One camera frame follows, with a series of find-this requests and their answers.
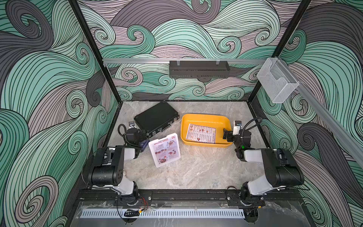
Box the dim sum menu sheet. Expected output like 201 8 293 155
186 124 216 144

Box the red specials menu sheet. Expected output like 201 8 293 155
151 135 179 165

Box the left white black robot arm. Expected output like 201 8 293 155
88 128 148 201

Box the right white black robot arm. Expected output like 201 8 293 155
223 129 304 201

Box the blue playing card box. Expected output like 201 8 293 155
140 139 150 151

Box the black hard case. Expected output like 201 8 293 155
134 102 180 139

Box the yellow plastic tray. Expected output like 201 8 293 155
181 113 232 148

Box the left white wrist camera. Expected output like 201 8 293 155
129 121 135 128

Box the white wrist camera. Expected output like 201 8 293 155
233 120 242 135
129 121 135 128

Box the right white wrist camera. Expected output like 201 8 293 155
233 120 242 135

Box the clear mesh wall pocket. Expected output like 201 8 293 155
257 57 299 104

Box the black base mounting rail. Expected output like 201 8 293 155
76 189 301 202

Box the aluminium wall rail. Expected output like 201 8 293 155
102 58 267 65

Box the black wall shelf tray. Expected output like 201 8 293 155
169 61 231 81

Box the white slotted cable duct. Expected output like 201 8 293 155
80 209 245 219

